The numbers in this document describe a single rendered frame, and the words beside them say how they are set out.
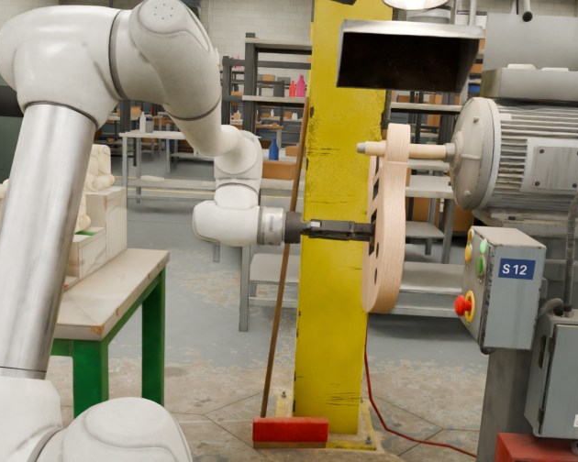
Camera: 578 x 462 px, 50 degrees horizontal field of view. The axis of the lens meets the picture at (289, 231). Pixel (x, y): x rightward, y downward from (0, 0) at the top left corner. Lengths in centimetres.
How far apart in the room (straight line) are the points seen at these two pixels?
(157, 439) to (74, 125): 45
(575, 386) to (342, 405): 131
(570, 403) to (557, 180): 48
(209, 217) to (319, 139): 98
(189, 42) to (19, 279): 39
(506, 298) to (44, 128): 82
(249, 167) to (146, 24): 60
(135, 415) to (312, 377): 179
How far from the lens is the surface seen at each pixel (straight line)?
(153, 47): 90
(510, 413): 158
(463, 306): 123
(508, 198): 143
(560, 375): 145
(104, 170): 166
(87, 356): 123
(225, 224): 138
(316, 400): 258
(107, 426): 77
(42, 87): 95
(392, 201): 131
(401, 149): 132
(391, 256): 126
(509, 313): 119
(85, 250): 147
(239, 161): 141
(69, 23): 98
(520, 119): 142
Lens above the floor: 135
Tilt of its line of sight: 12 degrees down
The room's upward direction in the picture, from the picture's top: 3 degrees clockwise
